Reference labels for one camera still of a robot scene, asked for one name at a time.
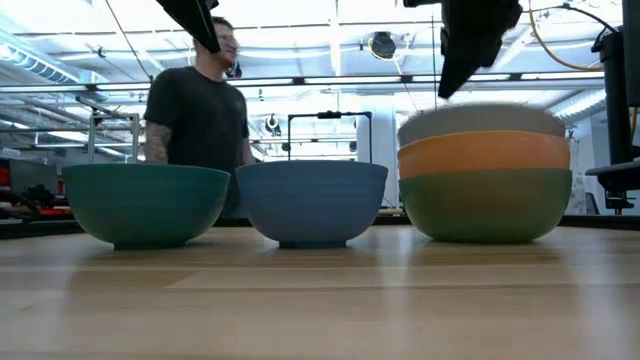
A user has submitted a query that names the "aluminium profile frame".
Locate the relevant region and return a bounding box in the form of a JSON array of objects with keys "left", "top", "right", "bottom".
[{"left": 87, "top": 111, "right": 142, "bottom": 165}]

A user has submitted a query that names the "white bowl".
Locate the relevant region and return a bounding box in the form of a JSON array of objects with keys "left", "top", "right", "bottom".
[{"left": 397, "top": 103, "right": 567, "bottom": 148}]

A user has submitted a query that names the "black rectangular rig frame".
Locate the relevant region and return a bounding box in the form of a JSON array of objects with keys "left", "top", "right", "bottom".
[{"left": 287, "top": 110, "right": 374, "bottom": 164}]

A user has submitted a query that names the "yellow cable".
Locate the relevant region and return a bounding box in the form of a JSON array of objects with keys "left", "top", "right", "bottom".
[{"left": 527, "top": 0, "right": 607, "bottom": 73}]

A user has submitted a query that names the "orange bowl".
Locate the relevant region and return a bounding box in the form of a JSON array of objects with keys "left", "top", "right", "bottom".
[{"left": 397, "top": 130, "right": 571, "bottom": 180}]

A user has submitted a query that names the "small hanging cable reel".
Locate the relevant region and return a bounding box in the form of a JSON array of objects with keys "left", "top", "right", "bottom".
[{"left": 264, "top": 113, "right": 283, "bottom": 138}]

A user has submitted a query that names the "teal bowl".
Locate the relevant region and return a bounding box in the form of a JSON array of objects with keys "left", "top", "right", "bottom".
[{"left": 62, "top": 163, "right": 232, "bottom": 251}]

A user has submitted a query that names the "black cable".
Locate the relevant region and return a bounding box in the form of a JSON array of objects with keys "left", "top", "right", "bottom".
[{"left": 519, "top": 2, "right": 622, "bottom": 53}]

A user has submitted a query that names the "light green bowl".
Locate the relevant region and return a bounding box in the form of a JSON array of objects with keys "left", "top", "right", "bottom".
[{"left": 398, "top": 168, "right": 574, "bottom": 245}]

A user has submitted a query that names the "overhead frame bar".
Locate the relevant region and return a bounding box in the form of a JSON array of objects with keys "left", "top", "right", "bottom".
[{"left": 0, "top": 72, "right": 607, "bottom": 94}]

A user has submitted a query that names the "ceiling ventilation duct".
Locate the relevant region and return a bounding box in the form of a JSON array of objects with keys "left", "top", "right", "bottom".
[{"left": 0, "top": 29, "right": 84, "bottom": 87}]

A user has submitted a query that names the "black stand with flat top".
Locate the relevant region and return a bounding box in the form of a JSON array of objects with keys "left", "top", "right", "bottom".
[{"left": 584, "top": 158, "right": 640, "bottom": 216}]

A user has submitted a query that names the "black upright post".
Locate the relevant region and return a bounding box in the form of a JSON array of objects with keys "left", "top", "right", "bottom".
[{"left": 599, "top": 30, "right": 634, "bottom": 166}]

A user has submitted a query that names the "white pillar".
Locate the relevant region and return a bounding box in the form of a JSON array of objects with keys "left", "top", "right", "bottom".
[{"left": 356, "top": 97, "right": 401, "bottom": 209}]

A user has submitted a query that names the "person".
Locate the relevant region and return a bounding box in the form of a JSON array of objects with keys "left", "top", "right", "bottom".
[{"left": 143, "top": 16, "right": 257, "bottom": 220}]

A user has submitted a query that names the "blue bowl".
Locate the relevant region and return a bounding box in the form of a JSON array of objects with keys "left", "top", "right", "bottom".
[{"left": 235, "top": 160, "right": 389, "bottom": 250}]

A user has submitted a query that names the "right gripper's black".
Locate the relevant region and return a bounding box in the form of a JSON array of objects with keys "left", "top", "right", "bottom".
[{"left": 437, "top": 0, "right": 524, "bottom": 100}]

